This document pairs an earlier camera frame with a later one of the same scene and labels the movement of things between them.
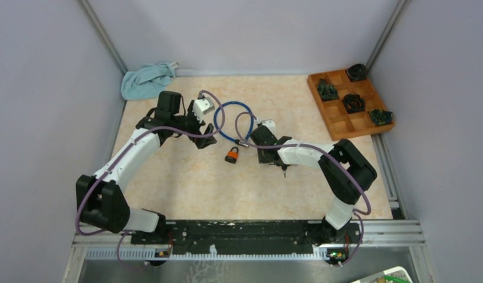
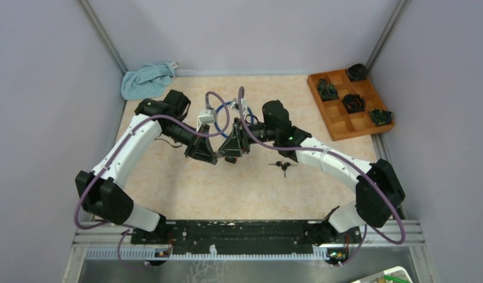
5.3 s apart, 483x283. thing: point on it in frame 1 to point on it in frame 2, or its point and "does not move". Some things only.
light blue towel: (148, 81) does not move
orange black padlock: (232, 156) does not move
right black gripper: (262, 160) to (237, 142)
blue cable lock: (240, 142) does not move
